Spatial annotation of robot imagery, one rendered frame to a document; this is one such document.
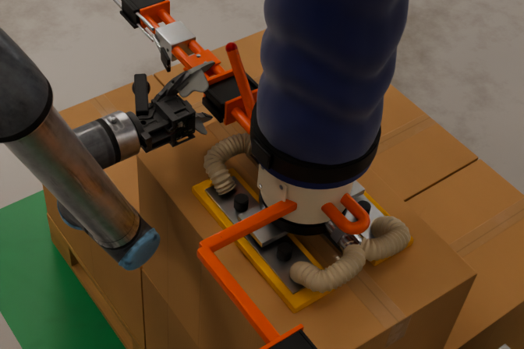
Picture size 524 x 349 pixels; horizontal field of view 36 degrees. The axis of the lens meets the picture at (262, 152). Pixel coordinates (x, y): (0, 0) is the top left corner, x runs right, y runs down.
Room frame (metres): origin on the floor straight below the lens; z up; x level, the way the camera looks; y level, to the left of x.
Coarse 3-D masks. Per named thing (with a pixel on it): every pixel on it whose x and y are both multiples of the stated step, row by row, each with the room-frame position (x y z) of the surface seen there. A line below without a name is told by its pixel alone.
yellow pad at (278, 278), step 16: (240, 176) 1.09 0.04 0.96; (208, 192) 1.03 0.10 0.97; (240, 192) 1.04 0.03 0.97; (208, 208) 1.00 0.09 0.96; (224, 208) 1.00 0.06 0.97; (240, 208) 0.99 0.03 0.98; (224, 224) 0.96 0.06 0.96; (240, 240) 0.93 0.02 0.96; (288, 240) 0.94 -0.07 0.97; (256, 256) 0.89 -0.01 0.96; (272, 256) 0.90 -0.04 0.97; (288, 256) 0.89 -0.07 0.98; (304, 256) 0.90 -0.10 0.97; (272, 272) 0.86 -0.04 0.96; (288, 272) 0.86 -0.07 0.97; (288, 288) 0.83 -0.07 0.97; (304, 288) 0.84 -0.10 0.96; (288, 304) 0.80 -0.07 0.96; (304, 304) 0.81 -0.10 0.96
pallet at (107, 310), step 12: (48, 216) 1.58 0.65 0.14; (60, 240) 1.52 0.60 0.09; (60, 252) 1.54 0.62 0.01; (72, 252) 1.48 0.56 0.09; (72, 264) 1.48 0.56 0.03; (84, 276) 1.45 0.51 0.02; (96, 288) 1.41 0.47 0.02; (96, 300) 1.36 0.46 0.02; (108, 300) 1.29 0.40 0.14; (108, 312) 1.33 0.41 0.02; (120, 324) 1.29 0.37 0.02; (120, 336) 1.25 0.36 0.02; (132, 336) 1.19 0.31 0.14; (132, 348) 1.21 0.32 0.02
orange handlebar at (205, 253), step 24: (144, 24) 1.41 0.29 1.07; (192, 48) 1.34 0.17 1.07; (216, 72) 1.27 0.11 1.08; (240, 120) 1.13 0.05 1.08; (264, 216) 0.89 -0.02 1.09; (336, 216) 0.91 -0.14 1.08; (360, 216) 0.92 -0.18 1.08; (216, 240) 0.83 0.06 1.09; (216, 264) 0.78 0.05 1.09; (240, 288) 0.74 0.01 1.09; (264, 336) 0.66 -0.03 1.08
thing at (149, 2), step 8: (136, 0) 1.46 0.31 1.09; (144, 0) 1.46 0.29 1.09; (152, 0) 1.46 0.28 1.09; (160, 0) 1.47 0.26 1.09; (168, 0) 1.47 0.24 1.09; (144, 8) 1.43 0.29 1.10; (152, 8) 1.44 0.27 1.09; (160, 8) 1.45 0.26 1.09; (168, 8) 1.47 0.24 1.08; (152, 16) 1.44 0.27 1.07
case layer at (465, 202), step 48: (240, 48) 2.01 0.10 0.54; (192, 96) 1.77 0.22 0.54; (384, 96) 1.86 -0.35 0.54; (384, 144) 1.65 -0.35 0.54; (432, 144) 1.67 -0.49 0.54; (48, 192) 1.55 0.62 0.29; (432, 192) 1.48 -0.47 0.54; (480, 192) 1.50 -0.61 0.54; (480, 240) 1.34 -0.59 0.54; (144, 288) 1.13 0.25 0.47; (480, 288) 1.18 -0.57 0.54; (144, 336) 1.14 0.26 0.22; (480, 336) 1.07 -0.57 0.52
